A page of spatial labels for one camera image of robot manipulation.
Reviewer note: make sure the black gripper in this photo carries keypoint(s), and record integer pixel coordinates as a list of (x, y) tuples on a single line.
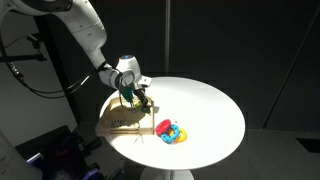
[(139, 93)]

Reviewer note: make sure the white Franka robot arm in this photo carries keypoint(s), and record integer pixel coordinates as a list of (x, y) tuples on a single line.
[(85, 25)]

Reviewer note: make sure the wooden tray with slatted walls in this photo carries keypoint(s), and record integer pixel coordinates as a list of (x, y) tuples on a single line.
[(126, 130)]

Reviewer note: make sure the black and purple equipment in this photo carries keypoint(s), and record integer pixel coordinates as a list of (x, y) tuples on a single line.
[(63, 156)]

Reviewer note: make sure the white rounded cover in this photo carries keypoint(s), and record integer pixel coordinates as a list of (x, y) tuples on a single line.
[(13, 160)]

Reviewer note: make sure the green wrist camera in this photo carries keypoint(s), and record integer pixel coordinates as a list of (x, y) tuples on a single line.
[(126, 93)]

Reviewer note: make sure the white table pedestal base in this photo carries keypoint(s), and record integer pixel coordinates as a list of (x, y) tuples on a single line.
[(166, 175)]

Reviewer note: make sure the black camera stand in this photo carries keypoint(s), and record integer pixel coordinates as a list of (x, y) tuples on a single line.
[(20, 58)]

